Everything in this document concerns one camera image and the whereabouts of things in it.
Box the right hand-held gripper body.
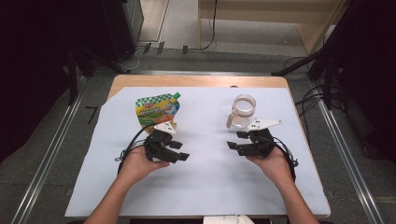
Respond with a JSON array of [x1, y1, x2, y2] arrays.
[[245, 118, 284, 159]]

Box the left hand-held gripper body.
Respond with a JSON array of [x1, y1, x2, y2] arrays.
[[143, 121, 179, 163]]

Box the clear jar with beige lid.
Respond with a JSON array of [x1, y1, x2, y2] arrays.
[[225, 93, 257, 130]]

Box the green yellow spout pouch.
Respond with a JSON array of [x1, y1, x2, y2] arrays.
[[134, 91, 182, 135]]

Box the person's right hand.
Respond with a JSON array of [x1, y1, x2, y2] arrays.
[[246, 145, 295, 189]]

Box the person's left hand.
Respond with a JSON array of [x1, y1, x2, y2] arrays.
[[118, 145, 172, 189]]

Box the white table mat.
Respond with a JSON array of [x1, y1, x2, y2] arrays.
[[64, 86, 332, 218]]

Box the wooden table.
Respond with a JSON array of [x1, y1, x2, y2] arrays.
[[64, 74, 332, 219]]

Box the black tripod stand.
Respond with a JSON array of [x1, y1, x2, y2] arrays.
[[270, 0, 359, 110]]

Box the black stand legs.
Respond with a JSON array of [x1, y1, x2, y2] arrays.
[[64, 45, 127, 106]]

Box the dark cabinet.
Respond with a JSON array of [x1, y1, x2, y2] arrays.
[[101, 0, 145, 63]]

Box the light wooden shelf unit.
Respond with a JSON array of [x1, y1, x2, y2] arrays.
[[197, 0, 348, 56]]

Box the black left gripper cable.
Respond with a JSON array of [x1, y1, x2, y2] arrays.
[[115, 123, 157, 175]]

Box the black floor cables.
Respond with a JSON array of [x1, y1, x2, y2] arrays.
[[283, 55, 326, 148]]

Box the white floor cable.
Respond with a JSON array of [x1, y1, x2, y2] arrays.
[[117, 46, 148, 72]]

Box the metal floor rail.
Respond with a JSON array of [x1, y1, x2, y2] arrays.
[[10, 76, 90, 224], [311, 76, 387, 224]]

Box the black hanging cable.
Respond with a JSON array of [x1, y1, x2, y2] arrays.
[[190, 0, 219, 52]]

